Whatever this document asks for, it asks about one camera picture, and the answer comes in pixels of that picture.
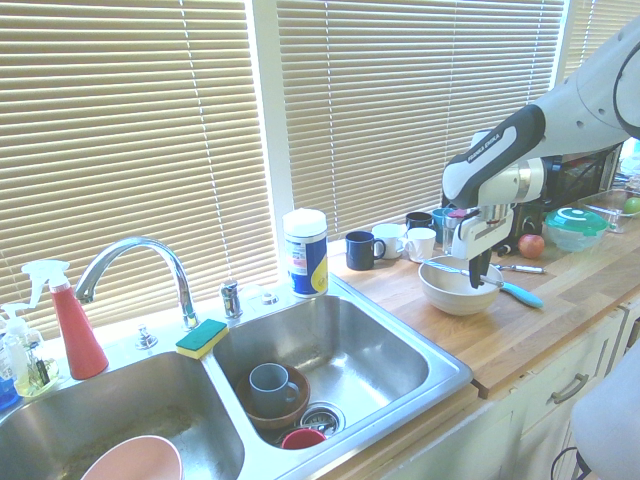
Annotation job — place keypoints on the yellow green sponge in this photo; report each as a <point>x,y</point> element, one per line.
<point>200,337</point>

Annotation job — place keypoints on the red mug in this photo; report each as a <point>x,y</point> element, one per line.
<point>302,441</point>

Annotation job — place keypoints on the chrome side sprayer knob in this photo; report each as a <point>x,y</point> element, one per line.
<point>146,337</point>

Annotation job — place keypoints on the teal mug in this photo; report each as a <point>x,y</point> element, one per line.
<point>438,225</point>

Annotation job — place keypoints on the blue white wipes canister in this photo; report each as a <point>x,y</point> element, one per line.
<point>305,255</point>

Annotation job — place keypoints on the brown wooden bowl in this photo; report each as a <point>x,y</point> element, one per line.
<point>299,400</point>

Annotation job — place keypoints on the clear pump soap bottle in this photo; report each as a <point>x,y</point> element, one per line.
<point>15,350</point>

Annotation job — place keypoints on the round sink hole cap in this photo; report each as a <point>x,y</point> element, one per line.
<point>270,299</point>

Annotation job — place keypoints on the clear plastic bin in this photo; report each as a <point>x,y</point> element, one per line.
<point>607,202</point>

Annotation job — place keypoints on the black mug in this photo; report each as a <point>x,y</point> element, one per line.
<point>417,221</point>

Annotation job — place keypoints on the chrome gooseneck faucet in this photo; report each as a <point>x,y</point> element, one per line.
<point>150,245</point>

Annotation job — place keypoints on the glass jar yellow liquid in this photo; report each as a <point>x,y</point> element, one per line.
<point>42,372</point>

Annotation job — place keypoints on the green apple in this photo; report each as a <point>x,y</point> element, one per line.
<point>633,205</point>

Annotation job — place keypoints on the wide beige window blind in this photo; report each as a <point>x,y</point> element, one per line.
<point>125,150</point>

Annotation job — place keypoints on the red spray bottle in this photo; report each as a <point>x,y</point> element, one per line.
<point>80,340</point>

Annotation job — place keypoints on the white tapered mug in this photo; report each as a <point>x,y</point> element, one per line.
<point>420,247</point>

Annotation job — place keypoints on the cream kitchen cabinet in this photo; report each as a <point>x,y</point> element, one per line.
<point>500,435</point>

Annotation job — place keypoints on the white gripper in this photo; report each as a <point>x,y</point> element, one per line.
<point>482,232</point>

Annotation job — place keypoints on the white round mug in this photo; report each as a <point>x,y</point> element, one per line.
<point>390,242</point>

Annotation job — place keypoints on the narrow beige window blind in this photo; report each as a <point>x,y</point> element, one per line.
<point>590,35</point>

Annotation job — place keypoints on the clear drinking glass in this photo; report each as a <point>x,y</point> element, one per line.
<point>450,235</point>

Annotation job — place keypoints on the cream ceramic bowl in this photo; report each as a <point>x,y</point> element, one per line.
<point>455,300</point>

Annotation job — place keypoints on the small black appliance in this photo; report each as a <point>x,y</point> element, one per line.
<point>527,217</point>

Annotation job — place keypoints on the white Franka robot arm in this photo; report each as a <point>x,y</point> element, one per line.
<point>575,115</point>

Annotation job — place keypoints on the pink plastic bowl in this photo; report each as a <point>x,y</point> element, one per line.
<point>140,457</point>

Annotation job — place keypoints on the grey ceramic mug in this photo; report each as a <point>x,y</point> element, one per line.
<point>267,392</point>

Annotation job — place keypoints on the red apple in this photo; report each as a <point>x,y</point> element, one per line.
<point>531,246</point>

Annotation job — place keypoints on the green-lidded clear salad container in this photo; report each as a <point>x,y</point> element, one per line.
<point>575,227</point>

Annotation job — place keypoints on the black microwave oven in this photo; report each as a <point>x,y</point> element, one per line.
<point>580,172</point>

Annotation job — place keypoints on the metal sink drain strainer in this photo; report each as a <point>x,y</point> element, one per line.
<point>334,414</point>

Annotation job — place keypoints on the navy blue mug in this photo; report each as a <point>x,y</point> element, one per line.
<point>359,252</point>

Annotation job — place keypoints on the blue liquid bottle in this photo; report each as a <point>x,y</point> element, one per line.
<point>6,385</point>

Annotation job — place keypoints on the silver metal peeler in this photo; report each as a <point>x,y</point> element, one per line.
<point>525,269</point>

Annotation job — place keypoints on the stainless steel double sink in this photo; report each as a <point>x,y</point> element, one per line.
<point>350,360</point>

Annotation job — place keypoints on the medium beige window blind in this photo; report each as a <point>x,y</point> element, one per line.
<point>400,110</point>

